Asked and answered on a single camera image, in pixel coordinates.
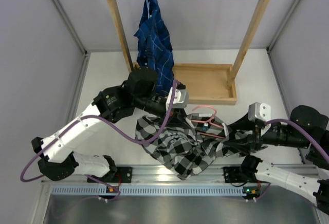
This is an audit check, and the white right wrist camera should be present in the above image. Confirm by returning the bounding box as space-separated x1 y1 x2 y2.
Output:
247 102 271 128

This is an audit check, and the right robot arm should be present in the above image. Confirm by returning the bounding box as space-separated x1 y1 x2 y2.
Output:
223 103 328 214

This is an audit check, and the slotted cable duct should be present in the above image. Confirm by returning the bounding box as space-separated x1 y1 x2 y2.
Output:
51 185 258 197

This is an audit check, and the blue plaid shirt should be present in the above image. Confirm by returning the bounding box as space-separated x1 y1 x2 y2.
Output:
134 0 174 97

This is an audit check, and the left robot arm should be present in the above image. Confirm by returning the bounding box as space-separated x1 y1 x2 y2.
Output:
31 67 189 182

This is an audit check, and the aluminium frame post left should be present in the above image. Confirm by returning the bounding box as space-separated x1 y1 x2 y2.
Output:
38 0 90 101

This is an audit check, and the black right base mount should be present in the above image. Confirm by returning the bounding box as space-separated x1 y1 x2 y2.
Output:
223 166 258 183

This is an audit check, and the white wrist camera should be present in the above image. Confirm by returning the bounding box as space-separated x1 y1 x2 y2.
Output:
247 102 271 128
172 83 189 109

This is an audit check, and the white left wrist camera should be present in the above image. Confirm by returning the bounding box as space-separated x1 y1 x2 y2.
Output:
172 83 189 109

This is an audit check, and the wooden clothes rack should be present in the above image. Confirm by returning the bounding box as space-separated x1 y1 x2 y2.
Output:
103 0 276 106

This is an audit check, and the aluminium mounting rail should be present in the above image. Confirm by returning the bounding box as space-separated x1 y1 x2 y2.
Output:
41 164 322 183

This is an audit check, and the pink wire hanger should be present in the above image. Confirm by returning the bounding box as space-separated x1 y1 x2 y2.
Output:
191 105 226 139

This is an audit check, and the black white checkered shirt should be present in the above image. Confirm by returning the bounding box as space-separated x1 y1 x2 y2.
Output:
143 113 248 170

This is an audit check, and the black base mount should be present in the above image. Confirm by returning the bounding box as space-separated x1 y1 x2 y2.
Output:
223 166 258 183
93 166 133 183

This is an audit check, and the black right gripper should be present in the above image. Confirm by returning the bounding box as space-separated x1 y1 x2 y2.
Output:
223 111 310 154

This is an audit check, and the light blue hanger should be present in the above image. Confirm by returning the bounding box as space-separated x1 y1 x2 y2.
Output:
145 0 151 19

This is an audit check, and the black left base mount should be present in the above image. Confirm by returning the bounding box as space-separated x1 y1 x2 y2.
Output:
93 166 133 183

